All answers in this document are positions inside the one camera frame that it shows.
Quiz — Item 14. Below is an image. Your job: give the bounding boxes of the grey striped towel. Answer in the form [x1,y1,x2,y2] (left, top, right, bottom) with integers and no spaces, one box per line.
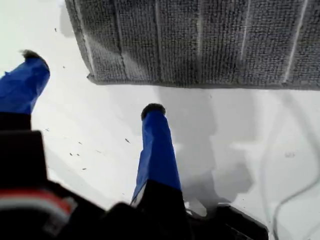
[64,0,320,91]

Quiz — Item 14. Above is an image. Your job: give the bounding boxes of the black camera stalk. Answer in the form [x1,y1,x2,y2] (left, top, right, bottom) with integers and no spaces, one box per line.
[214,203,270,240]

